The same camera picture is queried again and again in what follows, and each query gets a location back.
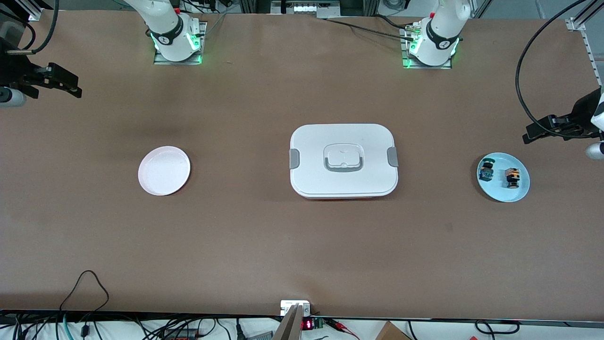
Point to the red digit display module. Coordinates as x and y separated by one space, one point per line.
307 325

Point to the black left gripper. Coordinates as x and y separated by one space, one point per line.
583 113

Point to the light blue round plate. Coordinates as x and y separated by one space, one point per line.
500 191

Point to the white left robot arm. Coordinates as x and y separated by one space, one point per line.
427 54

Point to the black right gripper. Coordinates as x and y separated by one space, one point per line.
14 69

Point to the green push-button switch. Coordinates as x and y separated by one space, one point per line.
486 171

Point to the brown cardboard box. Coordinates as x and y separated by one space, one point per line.
391 333

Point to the white power strip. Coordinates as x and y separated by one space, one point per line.
306 8

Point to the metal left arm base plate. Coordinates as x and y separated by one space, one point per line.
427 67

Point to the pink round plate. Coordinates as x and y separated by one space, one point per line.
164 172

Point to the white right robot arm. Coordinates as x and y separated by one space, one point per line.
172 49

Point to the perforated metal rail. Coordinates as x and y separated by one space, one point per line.
590 52

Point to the red test lead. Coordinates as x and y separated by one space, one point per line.
339 325

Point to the aluminium frame strut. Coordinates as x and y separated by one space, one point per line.
576 23
35 14

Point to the grey aluminium bar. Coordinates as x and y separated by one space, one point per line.
289 326

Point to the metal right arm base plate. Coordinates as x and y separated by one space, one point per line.
179 63

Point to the orange push-button switch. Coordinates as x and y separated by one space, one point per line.
512 177

